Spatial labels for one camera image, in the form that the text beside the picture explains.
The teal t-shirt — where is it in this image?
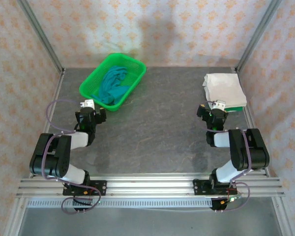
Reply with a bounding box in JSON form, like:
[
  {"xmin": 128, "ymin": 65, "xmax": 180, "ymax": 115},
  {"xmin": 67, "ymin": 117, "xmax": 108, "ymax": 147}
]
[{"xmin": 90, "ymin": 65, "xmax": 130, "ymax": 105}]

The green plastic mesh basket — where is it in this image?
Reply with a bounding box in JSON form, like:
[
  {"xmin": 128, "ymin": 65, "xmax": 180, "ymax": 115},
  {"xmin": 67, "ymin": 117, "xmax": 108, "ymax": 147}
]
[{"xmin": 79, "ymin": 53, "xmax": 148, "ymax": 113}]

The folded green t-shirt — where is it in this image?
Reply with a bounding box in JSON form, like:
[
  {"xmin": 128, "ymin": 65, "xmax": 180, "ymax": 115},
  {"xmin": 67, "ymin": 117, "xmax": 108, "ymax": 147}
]
[{"xmin": 223, "ymin": 106, "xmax": 244, "ymax": 113}]

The folded white t-shirt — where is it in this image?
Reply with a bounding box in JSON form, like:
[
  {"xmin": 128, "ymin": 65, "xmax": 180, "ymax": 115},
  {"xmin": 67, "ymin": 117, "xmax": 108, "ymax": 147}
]
[{"xmin": 202, "ymin": 73, "xmax": 247, "ymax": 108}]

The small circuit board with LED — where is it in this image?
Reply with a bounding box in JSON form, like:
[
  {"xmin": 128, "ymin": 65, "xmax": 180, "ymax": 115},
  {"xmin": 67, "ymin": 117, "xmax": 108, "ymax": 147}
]
[{"xmin": 226, "ymin": 194, "xmax": 244, "ymax": 204}]

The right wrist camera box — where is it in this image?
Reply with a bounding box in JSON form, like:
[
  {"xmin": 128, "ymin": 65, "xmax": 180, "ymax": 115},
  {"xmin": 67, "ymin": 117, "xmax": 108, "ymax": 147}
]
[{"xmin": 209, "ymin": 99, "xmax": 227, "ymax": 111}]

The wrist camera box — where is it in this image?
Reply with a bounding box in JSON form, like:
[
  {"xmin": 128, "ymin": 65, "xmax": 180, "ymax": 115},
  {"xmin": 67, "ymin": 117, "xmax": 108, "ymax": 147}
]
[
  {"xmin": 79, "ymin": 99, "xmax": 96, "ymax": 109},
  {"xmin": 209, "ymin": 99, "xmax": 227, "ymax": 111}
]

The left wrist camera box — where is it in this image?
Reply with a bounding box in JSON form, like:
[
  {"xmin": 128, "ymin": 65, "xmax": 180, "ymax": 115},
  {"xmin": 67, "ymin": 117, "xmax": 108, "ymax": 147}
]
[{"xmin": 79, "ymin": 99, "xmax": 96, "ymax": 109}]

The aluminium table side rail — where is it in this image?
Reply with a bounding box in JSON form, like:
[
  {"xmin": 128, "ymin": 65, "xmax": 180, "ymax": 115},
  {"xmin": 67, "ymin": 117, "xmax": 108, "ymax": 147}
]
[
  {"xmin": 236, "ymin": 68, "xmax": 271, "ymax": 178},
  {"xmin": 29, "ymin": 71, "xmax": 65, "ymax": 178}
]

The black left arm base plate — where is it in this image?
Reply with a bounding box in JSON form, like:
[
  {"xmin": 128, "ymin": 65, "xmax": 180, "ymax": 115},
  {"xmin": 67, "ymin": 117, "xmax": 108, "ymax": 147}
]
[{"xmin": 62, "ymin": 180, "xmax": 107, "ymax": 197}]

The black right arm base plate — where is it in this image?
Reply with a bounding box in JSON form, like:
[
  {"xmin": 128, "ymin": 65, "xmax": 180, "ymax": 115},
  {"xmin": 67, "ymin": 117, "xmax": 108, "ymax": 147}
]
[{"xmin": 193, "ymin": 179, "xmax": 236, "ymax": 197}]

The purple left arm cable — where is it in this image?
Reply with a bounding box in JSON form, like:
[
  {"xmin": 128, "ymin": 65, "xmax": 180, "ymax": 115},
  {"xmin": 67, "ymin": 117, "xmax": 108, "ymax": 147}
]
[{"xmin": 41, "ymin": 99, "xmax": 103, "ymax": 214}]

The aluminium mounting rail beam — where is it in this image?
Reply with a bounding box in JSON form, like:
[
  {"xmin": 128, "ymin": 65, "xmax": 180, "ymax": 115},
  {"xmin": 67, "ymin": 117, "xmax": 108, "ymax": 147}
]
[{"xmin": 16, "ymin": 176, "xmax": 286, "ymax": 198}]

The aluminium frame post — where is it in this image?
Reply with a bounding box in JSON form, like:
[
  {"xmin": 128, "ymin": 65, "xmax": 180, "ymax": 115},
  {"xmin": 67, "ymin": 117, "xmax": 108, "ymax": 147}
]
[
  {"xmin": 236, "ymin": 0, "xmax": 283, "ymax": 72},
  {"xmin": 17, "ymin": 0, "xmax": 65, "ymax": 74}
]

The slotted grey cable duct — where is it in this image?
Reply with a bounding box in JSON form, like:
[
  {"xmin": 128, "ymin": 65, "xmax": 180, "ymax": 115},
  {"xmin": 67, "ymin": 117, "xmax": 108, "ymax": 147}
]
[{"xmin": 27, "ymin": 198, "xmax": 213, "ymax": 208}]

